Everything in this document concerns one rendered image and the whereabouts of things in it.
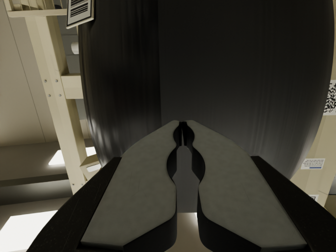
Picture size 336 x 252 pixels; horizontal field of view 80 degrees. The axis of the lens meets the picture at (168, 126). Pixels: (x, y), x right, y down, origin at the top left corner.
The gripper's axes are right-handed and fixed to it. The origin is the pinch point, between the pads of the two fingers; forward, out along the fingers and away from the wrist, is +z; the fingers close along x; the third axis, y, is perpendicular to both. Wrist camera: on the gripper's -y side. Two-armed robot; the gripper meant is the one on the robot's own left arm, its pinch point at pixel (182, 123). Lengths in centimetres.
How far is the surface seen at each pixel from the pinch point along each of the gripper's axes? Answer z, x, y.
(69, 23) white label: 14.1, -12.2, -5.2
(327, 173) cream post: 27, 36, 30
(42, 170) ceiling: 317, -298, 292
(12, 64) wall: 475, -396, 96
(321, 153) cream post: 27.7, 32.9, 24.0
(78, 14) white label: 14.0, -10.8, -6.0
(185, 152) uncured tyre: 8.0, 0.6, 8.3
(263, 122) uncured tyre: 8.4, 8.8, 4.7
